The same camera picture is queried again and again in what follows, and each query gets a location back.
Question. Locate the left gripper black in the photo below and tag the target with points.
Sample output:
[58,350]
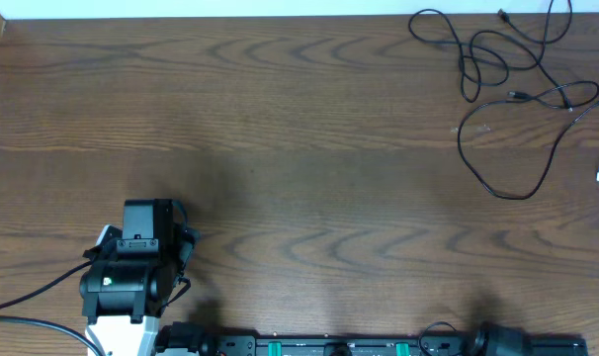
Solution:
[189,235]

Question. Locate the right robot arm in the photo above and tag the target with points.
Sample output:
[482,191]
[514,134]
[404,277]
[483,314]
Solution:
[495,340]

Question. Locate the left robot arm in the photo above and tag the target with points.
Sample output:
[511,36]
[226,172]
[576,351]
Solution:
[133,272]

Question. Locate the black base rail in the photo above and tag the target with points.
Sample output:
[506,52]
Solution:
[190,339]

